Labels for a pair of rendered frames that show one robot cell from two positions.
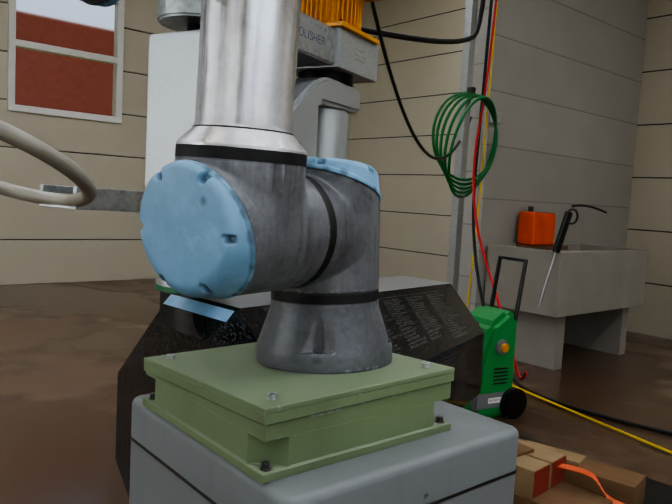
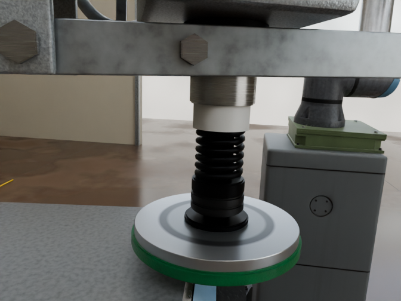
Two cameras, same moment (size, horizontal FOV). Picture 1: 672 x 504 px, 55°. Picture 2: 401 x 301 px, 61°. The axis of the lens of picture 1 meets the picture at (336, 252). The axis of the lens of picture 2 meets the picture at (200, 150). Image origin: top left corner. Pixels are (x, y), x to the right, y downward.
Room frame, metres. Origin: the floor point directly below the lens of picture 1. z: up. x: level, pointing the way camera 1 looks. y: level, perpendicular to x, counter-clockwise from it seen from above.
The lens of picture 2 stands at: (2.12, 0.69, 1.08)
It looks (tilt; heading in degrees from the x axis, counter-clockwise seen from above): 12 degrees down; 228
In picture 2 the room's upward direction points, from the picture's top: 2 degrees clockwise
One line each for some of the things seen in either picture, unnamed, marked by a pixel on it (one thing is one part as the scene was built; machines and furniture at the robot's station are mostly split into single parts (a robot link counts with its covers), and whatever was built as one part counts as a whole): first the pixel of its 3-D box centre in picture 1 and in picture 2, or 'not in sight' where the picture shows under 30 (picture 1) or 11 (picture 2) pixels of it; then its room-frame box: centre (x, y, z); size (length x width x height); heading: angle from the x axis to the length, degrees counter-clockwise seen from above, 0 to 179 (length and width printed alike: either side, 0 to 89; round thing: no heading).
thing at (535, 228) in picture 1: (540, 227); not in sight; (5.18, -1.61, 1.00); 0.50 x 0.22 x 0.33; 130
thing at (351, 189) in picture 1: (321, 224); (327, 74); (0.90, 0.02, 1.11); 0.17 x 0.15 x 0.18; 145
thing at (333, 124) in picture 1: (322, 138); not in sight; (2.40, 0.07, 1.36); 0.19 x 0.19 x 0.20
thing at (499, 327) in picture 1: (486, 335); not in sight; (3.57, -0.86, 0.43); 0.35 x 0.35 x 0.87; 29
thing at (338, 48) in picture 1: (277, 42); not in sight; (2.13, 0.22, 1.63); 0.96 x 0.25 x 0.17; 151
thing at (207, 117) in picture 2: not in sight; (221, 113); (1.83, 0.39, 1.04); 0.07 x 0.07 x 0.04
